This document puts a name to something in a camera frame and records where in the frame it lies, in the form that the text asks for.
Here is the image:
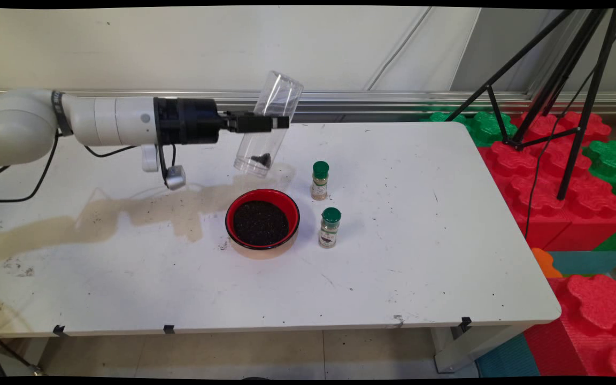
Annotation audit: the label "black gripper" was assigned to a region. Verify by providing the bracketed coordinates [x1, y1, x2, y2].
[153, 97, 290, 146]

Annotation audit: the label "clear plastic jar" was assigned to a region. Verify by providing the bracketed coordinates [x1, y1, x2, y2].
[233, 71, 304, 178]

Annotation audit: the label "red bowl with black rim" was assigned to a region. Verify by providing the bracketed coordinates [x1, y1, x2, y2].
[225, 188, 302, 260]

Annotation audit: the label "green-capped spice bottle pale contents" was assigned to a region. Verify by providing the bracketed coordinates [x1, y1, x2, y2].
[311, 161, 330, 202]

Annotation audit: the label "green-capped spice bottle dark contents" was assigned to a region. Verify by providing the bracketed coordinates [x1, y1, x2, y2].
[318, 207, 342, 249]

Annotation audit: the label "green foam block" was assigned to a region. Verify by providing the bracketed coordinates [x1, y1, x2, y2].
[581, 140, 616, 252]
[420, 111, 518, 148]

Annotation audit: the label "white table leg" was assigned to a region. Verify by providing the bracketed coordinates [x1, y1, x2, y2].
[430, 322, 534, 374]

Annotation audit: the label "orange foam piece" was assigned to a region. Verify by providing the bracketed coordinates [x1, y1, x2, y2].
[531, 248, 563, 279]

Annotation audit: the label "black tripod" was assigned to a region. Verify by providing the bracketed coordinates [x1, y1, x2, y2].
[444, 8, 616, 201]

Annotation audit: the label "red foam block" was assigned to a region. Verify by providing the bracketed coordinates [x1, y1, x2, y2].
[523, 274, 616, 378]
[478, 111, 616, 252]

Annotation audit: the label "thin black stand legs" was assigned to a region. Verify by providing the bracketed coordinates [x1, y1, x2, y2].
[0, 324, 47, 378]

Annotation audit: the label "teal foam mat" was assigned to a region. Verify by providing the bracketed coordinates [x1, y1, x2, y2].
[475, 333, 541, 378]
[546, 251, 616, 276]

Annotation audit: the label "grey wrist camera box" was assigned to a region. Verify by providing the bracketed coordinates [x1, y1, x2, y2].
[165, 165, 187, 191]

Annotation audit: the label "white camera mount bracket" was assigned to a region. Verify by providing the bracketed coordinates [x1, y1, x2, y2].
[141, 144, 160, 173]

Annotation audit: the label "aluminium wall rail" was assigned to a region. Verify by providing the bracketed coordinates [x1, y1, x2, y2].
[0, 90, 616, 125]

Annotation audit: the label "white wall conduit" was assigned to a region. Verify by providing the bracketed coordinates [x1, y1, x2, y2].
[364, 6, 433, 91]

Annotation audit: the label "black cable strap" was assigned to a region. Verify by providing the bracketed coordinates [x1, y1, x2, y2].
[51, 91, 67, 137]

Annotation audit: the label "thin black tripod cable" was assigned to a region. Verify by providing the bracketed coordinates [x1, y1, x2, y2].
[523, 10, 616, 240]

